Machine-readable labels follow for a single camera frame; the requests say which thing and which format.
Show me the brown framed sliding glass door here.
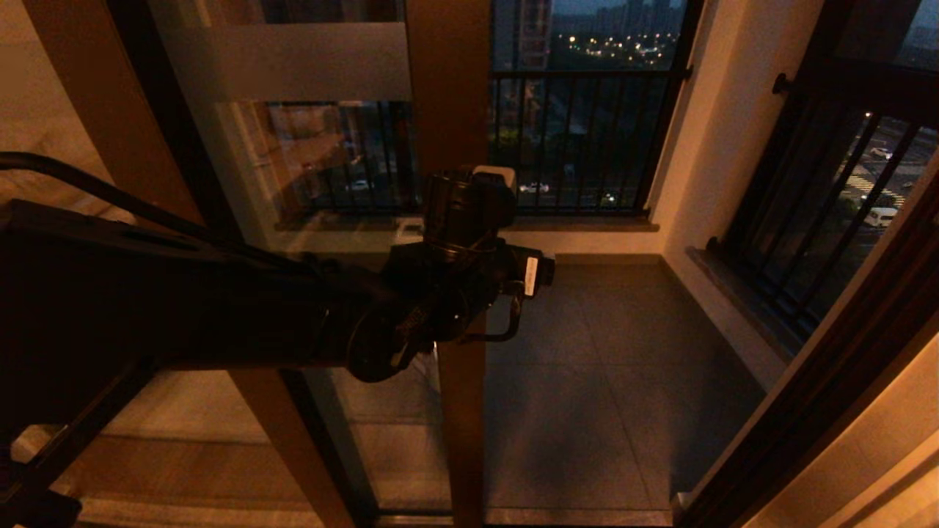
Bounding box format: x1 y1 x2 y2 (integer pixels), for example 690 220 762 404
147 0 494 528

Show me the black balcony railing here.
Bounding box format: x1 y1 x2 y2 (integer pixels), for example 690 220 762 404
708 0 939 345
268 0 694 219

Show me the dark brown door jamb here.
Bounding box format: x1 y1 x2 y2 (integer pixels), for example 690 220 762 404
671 147 939 528

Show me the brown framed fixed glass panel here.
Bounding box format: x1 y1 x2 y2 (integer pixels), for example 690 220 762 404
0 0 375 528

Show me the black cable with white label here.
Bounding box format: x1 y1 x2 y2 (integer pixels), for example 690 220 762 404
458 255 542 345

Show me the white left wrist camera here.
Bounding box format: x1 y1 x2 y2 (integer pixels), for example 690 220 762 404
473 165 518 193

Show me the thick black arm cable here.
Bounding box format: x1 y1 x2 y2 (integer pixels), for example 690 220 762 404
0 150 324 276

